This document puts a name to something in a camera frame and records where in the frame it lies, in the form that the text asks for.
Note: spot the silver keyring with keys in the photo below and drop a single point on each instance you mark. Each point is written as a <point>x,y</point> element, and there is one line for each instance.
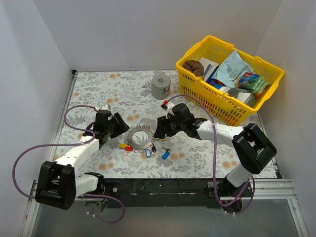
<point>140,138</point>

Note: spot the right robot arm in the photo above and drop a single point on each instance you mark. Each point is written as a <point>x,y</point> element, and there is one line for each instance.
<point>252,146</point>

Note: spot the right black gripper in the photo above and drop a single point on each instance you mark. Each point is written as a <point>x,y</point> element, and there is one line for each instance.
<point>167,126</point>

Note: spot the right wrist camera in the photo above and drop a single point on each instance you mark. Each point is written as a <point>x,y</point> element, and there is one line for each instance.
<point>167,106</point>

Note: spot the yellow plastic basket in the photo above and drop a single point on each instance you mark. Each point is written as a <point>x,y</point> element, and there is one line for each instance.
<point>227,109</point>

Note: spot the grey toilet paper roll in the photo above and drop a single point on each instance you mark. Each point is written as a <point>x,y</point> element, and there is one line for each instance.
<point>161,86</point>

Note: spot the white box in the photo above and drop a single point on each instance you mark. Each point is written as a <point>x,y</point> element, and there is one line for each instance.
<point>210,68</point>

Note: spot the light blue chips bag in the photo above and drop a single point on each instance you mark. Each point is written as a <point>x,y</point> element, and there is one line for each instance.
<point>231,69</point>

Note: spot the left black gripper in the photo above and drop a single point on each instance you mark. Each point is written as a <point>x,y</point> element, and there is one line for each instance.
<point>114,124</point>

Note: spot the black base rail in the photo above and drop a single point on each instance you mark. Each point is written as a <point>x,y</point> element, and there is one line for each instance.
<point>164,192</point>

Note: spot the green sponge pack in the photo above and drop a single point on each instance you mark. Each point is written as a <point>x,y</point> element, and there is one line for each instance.
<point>253,82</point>

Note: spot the floral table mat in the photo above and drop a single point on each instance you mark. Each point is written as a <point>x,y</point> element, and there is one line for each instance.
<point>129,94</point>

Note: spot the grey lid can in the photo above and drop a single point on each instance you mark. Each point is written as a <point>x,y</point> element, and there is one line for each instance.
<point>233,92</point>

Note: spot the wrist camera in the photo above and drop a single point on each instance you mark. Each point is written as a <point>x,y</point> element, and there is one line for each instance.
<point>167,106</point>
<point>106,107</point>

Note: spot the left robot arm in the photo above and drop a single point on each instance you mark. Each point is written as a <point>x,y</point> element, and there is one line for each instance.
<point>59,183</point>

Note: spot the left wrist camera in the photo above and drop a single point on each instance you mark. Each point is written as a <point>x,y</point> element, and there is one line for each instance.
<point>106,107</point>

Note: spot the orange fruit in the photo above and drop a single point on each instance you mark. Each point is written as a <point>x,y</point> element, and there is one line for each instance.
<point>258,95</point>

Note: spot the blue key tag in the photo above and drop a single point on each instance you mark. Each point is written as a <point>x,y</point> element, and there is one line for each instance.
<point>166,153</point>

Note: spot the brown round item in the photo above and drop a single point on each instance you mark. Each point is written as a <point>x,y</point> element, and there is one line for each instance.
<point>194,67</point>

